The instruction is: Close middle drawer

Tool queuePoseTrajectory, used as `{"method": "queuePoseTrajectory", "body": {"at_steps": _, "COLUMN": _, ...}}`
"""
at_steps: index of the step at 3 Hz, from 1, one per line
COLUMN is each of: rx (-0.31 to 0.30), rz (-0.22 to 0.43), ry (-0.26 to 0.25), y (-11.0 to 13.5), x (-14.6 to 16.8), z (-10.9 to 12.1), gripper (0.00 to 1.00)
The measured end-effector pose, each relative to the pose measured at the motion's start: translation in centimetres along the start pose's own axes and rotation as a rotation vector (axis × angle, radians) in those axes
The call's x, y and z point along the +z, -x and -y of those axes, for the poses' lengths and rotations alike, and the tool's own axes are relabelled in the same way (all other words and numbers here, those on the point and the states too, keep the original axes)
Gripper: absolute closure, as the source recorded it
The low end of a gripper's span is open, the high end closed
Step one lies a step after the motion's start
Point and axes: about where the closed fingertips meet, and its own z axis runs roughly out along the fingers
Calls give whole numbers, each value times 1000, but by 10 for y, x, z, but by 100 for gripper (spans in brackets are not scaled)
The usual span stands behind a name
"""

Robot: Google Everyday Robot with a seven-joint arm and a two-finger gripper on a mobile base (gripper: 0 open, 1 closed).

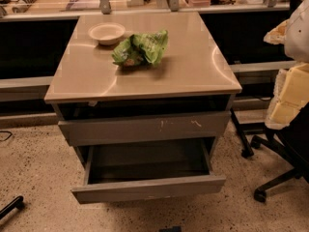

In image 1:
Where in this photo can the tan foam gripper tip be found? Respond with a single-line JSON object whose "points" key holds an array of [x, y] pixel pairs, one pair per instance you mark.
{"points": [[299, 39]]}

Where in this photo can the grey drawer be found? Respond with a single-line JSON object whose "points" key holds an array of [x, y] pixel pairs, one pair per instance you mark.
{"points": [[144, 128], [147, 170]]}

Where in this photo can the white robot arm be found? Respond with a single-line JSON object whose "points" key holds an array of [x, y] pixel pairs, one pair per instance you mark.
{"points": [[293, 33]]}

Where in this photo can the grey top drawer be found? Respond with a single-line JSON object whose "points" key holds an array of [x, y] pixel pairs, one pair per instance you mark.
{"points": [[144, 128]]}

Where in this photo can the grey drawer cabinet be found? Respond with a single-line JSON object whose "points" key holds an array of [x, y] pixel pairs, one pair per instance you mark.
{"points": [[192, 77]]}

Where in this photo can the yellow foam block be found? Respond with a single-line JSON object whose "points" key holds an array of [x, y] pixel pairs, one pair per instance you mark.
{"points": [[291, 94]]}

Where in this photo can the black desk leg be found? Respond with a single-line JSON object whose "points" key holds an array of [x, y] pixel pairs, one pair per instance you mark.
{"points": [[246, 151]]}

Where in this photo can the green chip bag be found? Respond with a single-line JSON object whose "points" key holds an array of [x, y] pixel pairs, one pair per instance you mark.
{"points": [[141, 49]]}

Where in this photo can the beige bowl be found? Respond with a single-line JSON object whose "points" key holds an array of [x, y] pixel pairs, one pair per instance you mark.
{"points": [[107, 33]]}

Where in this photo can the black chair leg left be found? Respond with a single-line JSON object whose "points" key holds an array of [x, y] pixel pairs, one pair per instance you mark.
{"points": [[16, 203]]}

